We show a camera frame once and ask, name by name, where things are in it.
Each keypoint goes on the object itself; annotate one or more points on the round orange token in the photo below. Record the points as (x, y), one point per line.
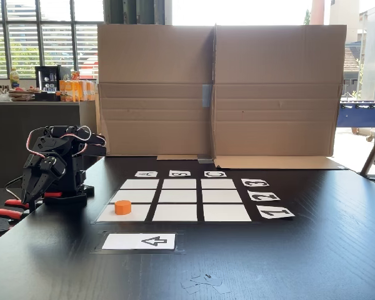
(122, 207)

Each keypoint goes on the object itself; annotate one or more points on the white grid sheet black tape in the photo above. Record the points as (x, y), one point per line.
(179, 212)

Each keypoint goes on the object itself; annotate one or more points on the black red table clamp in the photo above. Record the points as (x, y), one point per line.
(53, 194)
(6, 214)

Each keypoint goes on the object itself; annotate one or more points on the dark grey counter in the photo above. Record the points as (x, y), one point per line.
(6, 125)

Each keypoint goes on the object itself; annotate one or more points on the orange juice carton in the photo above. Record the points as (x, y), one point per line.
(78, 90)
(94, 90)
(86, 90)
(66, 90)

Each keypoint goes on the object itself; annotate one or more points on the wooden fruit tray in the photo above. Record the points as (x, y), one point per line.
(22, 95)

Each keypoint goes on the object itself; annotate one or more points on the black mini fridge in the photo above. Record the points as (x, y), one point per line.
(47, 78)

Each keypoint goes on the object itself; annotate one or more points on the orange snack bag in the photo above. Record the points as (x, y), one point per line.
(75, 76)

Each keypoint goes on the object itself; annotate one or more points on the yellow bottle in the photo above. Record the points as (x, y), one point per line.
(14, 79)

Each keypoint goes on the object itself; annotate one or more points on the paper label letter A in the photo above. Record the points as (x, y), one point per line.
(146, 174)

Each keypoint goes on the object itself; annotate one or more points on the white arrow paper sheet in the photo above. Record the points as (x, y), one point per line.
(122, 242)

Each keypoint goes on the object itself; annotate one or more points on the paper label letter B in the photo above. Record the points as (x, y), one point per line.
(179, 173)

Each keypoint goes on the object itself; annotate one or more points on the brown cardboard screen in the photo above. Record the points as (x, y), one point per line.
(278, 78)
(156, 62)

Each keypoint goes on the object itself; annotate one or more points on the clear tape scrap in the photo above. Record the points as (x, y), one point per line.
(206, 281)

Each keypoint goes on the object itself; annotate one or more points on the paper label number 3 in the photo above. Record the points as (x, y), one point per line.
(253, 182)

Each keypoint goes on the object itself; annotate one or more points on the paper label number 2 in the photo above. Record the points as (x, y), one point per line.
(264, 196)

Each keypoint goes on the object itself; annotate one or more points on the paper label number 1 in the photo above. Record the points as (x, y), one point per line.
(275, 212)

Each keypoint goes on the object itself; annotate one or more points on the blue foosball table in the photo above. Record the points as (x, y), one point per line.
(356, 120)

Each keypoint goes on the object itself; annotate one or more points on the grey duct tape strip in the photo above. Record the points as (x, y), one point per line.
(205, 160)
(207, 95)

